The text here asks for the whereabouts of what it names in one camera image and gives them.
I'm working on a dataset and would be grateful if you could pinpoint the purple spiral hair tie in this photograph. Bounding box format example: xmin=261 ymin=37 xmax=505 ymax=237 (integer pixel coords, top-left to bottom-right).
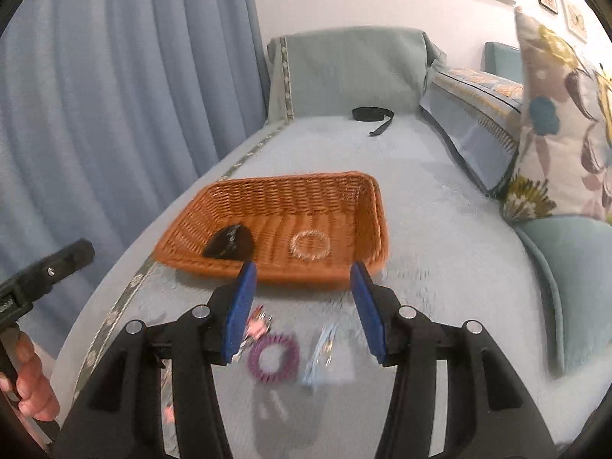
xmin=247 ymin=334 xmax=301 ymax=384

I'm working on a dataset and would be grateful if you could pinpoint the clear bead bracelet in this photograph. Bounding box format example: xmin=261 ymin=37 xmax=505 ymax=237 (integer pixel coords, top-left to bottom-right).
xmin=288 ymin=229 xmax=332 ymax=261

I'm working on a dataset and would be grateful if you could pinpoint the pink star hair clip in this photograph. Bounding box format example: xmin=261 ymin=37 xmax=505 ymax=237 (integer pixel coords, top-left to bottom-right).
xmin=163 ymin=404 xmax=175 ymax=424

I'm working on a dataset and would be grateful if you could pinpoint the person left hand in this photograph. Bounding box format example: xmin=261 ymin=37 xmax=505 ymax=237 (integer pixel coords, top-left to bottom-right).
xmin=15 ymin=332 xmax=60 ymax=422

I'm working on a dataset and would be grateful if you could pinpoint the teal bolster cushion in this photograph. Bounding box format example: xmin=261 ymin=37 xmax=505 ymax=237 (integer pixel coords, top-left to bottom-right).
xmin=514 ymin=216 xmax=611 ymax=374

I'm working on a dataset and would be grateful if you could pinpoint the blue curtain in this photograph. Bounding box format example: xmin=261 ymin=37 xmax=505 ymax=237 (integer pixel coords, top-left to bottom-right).
xmin=1 ymin=0 xmax=269 ymax=353

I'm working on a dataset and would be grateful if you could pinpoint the orange wicker basket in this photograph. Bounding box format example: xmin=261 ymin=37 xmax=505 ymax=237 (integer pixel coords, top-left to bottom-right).
xmin=153 ymin=172 xmax=390 ymax=286

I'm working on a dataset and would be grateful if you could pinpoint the floral throw pillow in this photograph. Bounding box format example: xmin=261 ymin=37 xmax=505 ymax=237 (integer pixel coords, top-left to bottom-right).
xmin=503 ymin=8 xmax=611 ymax=222

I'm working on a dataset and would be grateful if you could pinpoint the striped blue pillow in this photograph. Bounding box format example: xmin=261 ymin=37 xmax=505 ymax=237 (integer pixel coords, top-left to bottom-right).
xmin=420 ymin=67 xmax=523 ymax=198

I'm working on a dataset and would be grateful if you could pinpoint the teal sofa back cushion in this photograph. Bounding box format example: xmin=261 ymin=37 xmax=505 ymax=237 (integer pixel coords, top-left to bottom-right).
xmin=483 ymin=42 xmax=523 ymax=83

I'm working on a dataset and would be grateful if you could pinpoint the teal blanket over headboard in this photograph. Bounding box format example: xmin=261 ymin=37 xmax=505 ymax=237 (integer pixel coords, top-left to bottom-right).
xmin=268 ymin=26 xmax=447 ymax=123

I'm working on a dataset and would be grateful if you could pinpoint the framed butterfly picture right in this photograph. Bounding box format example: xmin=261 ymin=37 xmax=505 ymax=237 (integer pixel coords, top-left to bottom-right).
xmin=562 ymin=0 xmax=588 ymax=42

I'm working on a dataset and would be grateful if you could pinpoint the black strap on bed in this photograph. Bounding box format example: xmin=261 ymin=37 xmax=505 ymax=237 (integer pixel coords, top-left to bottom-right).
xmin=352 ymin=104 xmax=396 ymax=137

